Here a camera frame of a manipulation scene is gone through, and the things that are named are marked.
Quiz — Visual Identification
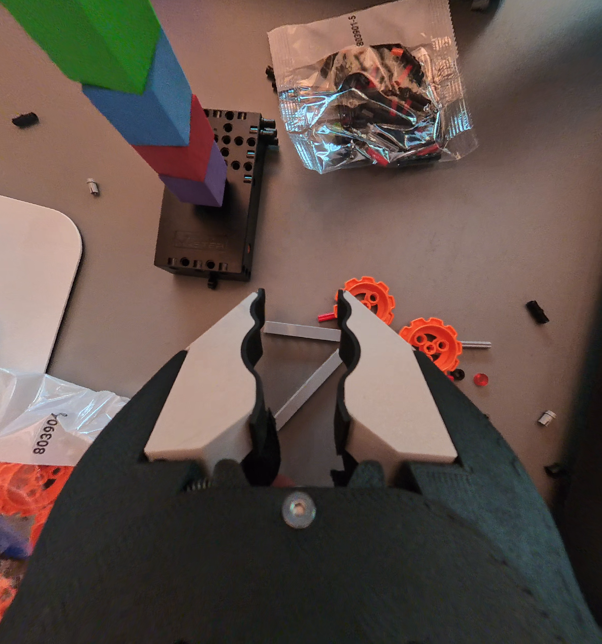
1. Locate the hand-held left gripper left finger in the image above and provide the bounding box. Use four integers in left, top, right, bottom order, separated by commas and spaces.
144, 288, 282, 486

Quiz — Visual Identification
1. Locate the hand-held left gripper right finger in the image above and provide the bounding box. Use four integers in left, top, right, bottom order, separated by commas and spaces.
329, 289, 459, 486

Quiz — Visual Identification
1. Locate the orange plastic gear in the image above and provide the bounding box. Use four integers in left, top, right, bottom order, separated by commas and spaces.
335, 276, 397, 326
399, 317, 463, 373

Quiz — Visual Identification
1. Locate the black perforated plastic box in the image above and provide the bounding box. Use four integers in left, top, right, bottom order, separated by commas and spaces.
154, 108, 280, 290

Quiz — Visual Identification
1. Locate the purple foam block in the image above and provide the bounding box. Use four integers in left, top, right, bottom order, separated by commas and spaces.
159, 143, 228, 209

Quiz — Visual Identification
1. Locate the red foam block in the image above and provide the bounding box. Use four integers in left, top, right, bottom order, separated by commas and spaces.
130, 94, 217, 183

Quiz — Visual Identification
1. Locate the shiny bag of black parts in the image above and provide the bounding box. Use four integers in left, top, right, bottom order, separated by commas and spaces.
267, 0, 479, 175

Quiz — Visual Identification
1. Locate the blue foam block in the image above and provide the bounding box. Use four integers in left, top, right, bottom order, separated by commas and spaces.
82, 28, 192, 148

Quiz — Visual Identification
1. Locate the green foam block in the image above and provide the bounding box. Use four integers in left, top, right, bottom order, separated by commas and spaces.
0, 0, 162, 96

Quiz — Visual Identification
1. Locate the grey desk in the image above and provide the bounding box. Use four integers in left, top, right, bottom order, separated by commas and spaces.
0, 0, 602, 504

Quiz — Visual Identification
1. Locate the long grey beam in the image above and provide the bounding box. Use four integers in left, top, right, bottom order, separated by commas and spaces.
263, 321, 342, 343
275, 350, 343, 431

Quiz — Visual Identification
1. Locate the crinkled bag of orange gears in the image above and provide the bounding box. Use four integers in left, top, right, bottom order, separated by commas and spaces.
0, 367, 131, 544

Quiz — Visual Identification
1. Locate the dark perforated panel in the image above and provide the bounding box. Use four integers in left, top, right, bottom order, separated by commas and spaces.
557, 216, 602, 625

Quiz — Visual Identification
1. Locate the white rounded stand base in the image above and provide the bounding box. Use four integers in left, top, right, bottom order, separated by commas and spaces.
0, 190, 83, 376

